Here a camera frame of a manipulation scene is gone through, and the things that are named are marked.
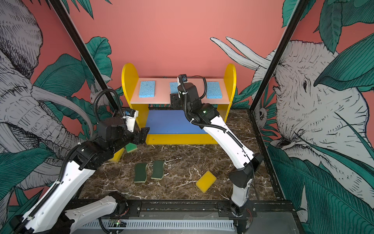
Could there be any blue sponge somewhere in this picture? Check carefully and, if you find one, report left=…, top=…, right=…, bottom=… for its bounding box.
left=169, top=82, right=178, bottom=94
left=139, top=81, right=155, bottom=98
left=206, top=82, right=223, bottom=99

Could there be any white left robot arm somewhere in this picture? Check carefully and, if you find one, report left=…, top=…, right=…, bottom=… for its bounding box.
left=10, top=117, right=150, bottom=234

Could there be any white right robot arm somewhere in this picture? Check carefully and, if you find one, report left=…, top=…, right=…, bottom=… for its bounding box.
left=177, top=81, right=263, bottom=208

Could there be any yellow pink blue shelf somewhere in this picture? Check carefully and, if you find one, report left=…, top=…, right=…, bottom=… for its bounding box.
left=121, top=63, right=237, bottom=145

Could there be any bright green sponge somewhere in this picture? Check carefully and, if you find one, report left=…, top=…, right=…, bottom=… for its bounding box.
left=125, top=143, right=137, bottom=153

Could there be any dark green sponge left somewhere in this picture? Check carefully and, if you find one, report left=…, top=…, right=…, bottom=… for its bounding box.
left=133, top=163, right=148, bottom=183

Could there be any dark green sponge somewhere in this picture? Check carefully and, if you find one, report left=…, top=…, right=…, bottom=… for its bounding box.
left=151, top=160, right=165, bottom=180
left=133, top=163, right=148, bottom=183

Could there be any dark green sponge right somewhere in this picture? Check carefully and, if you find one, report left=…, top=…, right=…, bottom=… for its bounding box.
left=151, top=160, right=165, bottom=180

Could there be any yellow sponge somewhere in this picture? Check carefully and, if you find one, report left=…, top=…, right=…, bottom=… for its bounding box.
left=196, top=171, right=217, bottom=193

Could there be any white vent strip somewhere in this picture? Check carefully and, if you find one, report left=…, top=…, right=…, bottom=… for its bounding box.
left=80, top=219, right=236, bottom=232

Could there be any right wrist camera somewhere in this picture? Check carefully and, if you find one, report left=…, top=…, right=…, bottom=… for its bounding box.
left=177, top=74, right=188, bottom=85

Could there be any black left frame post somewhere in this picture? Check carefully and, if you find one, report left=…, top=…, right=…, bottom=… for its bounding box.
left=46, top=1, right=113, bottom=101

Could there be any black frame post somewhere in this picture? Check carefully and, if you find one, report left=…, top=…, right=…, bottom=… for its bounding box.
left=249, top=0, right=309, bottom=114
left=46, top=1, right=113, bottom=101

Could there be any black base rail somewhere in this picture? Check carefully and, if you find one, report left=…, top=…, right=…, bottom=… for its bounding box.
left=67, top=198, right=299, bottom=234

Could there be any black right frame post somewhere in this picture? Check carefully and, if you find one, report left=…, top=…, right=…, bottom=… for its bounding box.
left=249, top=0, right=309, bottom=114

